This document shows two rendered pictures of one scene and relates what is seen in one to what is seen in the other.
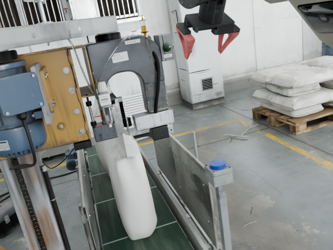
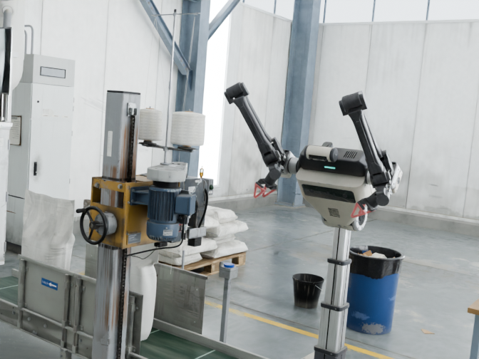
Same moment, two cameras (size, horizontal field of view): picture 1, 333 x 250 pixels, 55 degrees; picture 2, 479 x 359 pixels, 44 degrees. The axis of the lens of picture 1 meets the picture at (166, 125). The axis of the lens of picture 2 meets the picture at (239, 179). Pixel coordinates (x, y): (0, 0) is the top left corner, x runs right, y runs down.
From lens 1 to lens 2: 2.45 m
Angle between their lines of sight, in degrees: 42
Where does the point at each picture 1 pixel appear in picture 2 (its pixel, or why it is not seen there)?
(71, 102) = not seen: hidden behind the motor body
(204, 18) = (269, 181)
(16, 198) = (115, 281)
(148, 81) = (199, 206)
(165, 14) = not seen: outside the picture
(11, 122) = (174, 220)
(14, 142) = (174, 231)
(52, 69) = not seen: hidden behind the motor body
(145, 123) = (193, 233)
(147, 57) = (202, 191)
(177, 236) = (170, 337)
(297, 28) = (146, 164)
